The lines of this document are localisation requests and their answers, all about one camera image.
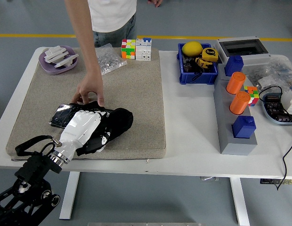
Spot white table leg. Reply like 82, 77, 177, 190
59, 171, 81, 221
229, 177, 251, 226

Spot large colourful puzzle cube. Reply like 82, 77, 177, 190
121, 39, 137, 60

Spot small colourful puzzle cube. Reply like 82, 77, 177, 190
244, 86, 259, 107

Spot blue square block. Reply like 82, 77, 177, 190
232, 115, 257, 139
225, 55, 244, 77

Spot yellow black tool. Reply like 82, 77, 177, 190
195, 57, 212, 70

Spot yellow lemon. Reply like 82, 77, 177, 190
182, 41, 203, 57

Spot orange cylinder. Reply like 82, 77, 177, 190
229, 91, 251, 115
226, 72, 246, 94

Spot black table controller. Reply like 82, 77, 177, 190
259, 178, 292, 186

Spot black panel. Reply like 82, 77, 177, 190
49, 101, 116, 129

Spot white plastic piece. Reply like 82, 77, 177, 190
281, 90, 292, 116

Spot white plastic part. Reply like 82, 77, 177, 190
53, 53, 80, 69
44, 46, 69, 64

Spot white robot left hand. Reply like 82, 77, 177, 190
53, 109, 113, 162

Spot clear bag of dark parts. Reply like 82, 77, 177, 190
243, 65, 269, 89

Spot grey-brown mat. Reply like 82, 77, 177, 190
6, 47, 167, 162

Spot purple tray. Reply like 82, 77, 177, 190
39, 45, 78, 75

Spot grey electrical enclosure box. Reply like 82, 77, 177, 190
213, 35, 271, 65

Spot person's right hand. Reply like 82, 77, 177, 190
71, 70, 105, 108

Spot person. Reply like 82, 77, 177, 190
87, 0, 138, 48

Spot large clear parts bag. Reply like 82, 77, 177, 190
261, 55, 292, 95

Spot white circuit breaker block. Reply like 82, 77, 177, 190
135, 37, 153, 62

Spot yellow tape measure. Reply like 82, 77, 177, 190
201, 47, 219, 64

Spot black cable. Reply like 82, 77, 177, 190
258, 86, 292, 191

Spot blue plastic bin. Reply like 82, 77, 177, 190
176, 42, 219, 85

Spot black circuit boards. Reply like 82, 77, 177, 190
265, 94, 292, 123

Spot clear bag of screws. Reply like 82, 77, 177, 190
95, 42, 128, 76

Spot blue-grey tray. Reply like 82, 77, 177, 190
260, 92, 292, 127

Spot grey block base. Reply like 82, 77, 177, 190
213, 63, 259, 156

